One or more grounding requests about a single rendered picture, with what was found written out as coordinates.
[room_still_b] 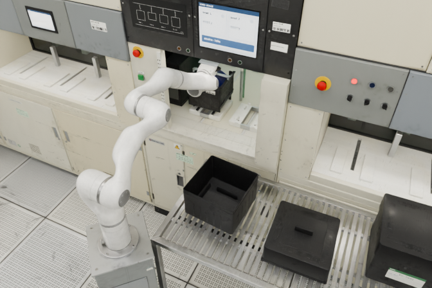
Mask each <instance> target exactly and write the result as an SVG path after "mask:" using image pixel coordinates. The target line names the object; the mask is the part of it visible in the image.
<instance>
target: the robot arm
mask: <svg viewBox="0 0 432 288"><path fill-rule="evenodd" d="M198 66H199V68H198V70H197V72H196V73H186V72H183V71H179V70H176V69H172V68H169V67H161V68H159V69H158V70H156V72H155V73H154V74H153V75H152V77H151V78H150V80H149V81H148V82H146V83H145V84H143V85H142V86H140V87H137V88H135V89H133V90H132V91H131V92H130V93H129V94H128V95H127V96H126V97H125V99H124V108H125V110H126V111H127V112H128V113H130V114H132V115H134V116H137V117H140V118H143V120H142V121H140V122H139V123H137V124H134V125H131V126H129V127H127V128H125V129H124V130H123V131H122V133H121V134H120V137H119V138H118V140H117V142H116V144H115V146H114V148H113V151H112V160H113V161H114V164H115V167H116V171H115V175H114V176H111V175H109V174H106V173H104V172H101V171H99V170H95V169H87V170H84V171H83V172H82V173H81V174H80V175H79V176H78V178H77V180H76V190H77V192H78V194H79V196H80V198H81V199H82V200H83V201H84V202H85V204H86V205H87V206H88V207H89V208H90V209H91V210H92V211H93V213H94V214H95V215H96V216H97V219H98V223H99V225H100V229H101V231H102V233H101V235H100V236H99V239H98V249H99V251H100V252H101V254H102V255H103V256H105V257H107V258H111V259H119V258H123V257H126V256H127V255H129V254H131V253H132V252H133V251H134V250H135V249H136V247H137V245H138V242H139V233H138V231H137V229H136V228H135V227H134V226H133V225H131V224H128V221H127V216H126V213H125V208H124V206H125V205H126V203H127V202H128V200H129V197H130V195H131V173H132V166H133V163H134V160H135V157H136V155H137V153H138V151H139V149H140V147H141V146H142V144H143V142H144V141H145V139H146V138H147V137H149V136H150V135H151V134H153V133H155V132H157V131H158V130H160V129H162V128H163V127H164V126H166V124H167V123H168V122H169V121H170V117H171V115H172V114H171V110H170V107H169V106H168V105H167V104H166V103H165V102H162V101H161V100H157V99H155V98H151V96H154V95H157V94H159V93H162V92H163V91H166V90H167V89H168V88H173V89H182V90H187V92H188V94H189V95H191V96H193V97H198V96H200V95H201V93H202V92H203V91H214V90H216V89H217V88H218V86H219V81H218V79H217V78H216V77H215V75H216V74H217V72H218V71H219V70H221V67H219V66H217V67H215V66H209V65H206V64H198Z"/></svg>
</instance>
